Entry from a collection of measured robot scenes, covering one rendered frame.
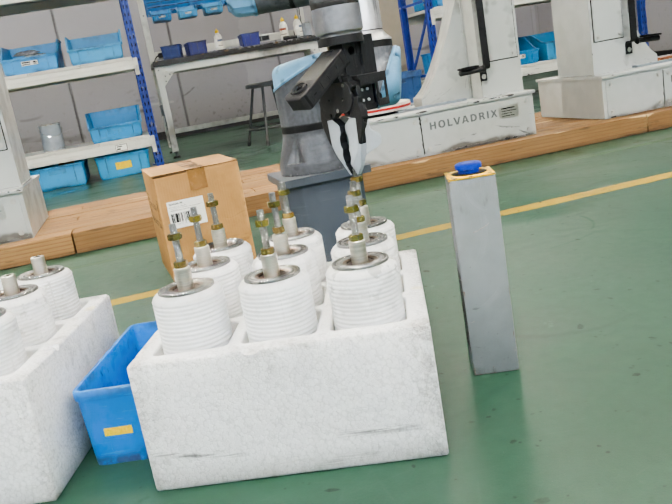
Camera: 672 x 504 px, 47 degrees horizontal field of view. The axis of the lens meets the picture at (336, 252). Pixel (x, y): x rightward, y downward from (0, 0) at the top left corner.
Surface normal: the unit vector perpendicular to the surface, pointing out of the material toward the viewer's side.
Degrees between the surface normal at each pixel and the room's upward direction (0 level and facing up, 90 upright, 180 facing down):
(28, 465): 90
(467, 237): 90
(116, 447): 92
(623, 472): 0
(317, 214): 90
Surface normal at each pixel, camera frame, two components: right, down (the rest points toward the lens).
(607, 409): -0.17, -0.96
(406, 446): -0.05, 0.25
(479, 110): 0.25, 0.18
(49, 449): 0.99, -0.16
